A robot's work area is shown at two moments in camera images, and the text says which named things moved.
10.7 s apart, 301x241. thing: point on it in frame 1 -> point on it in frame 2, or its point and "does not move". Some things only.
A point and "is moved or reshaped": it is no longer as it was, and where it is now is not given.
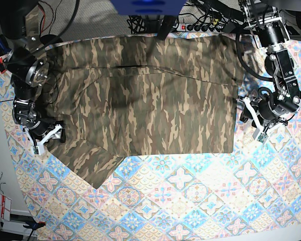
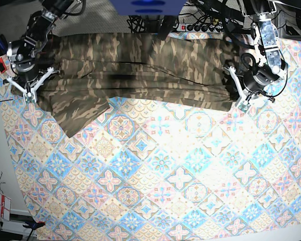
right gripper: (39, 127) -> (27, 71)
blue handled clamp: (3, 44) does not move
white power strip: (187, 27) does not move
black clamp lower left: (33, 225) does not move
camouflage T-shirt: (143, 95) is moved or reshaped
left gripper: (271, 106) -> (258, 79)
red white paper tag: (6, 204) does not move
